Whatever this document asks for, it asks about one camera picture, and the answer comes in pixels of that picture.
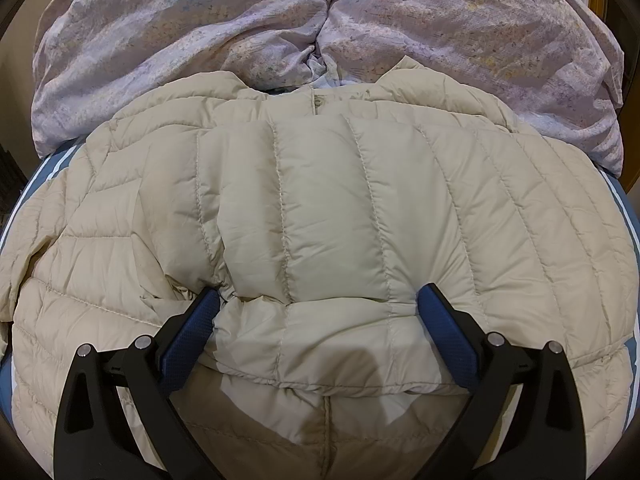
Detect beige quilted down jacket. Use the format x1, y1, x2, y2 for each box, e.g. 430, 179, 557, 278
1, 58, 639, 479

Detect blue white striped bed sheet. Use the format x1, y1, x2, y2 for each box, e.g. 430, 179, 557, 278
1, 136, 87, 246

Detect lilac floral duvet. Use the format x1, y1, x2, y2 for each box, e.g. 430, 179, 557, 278
30, 0, 624, 174

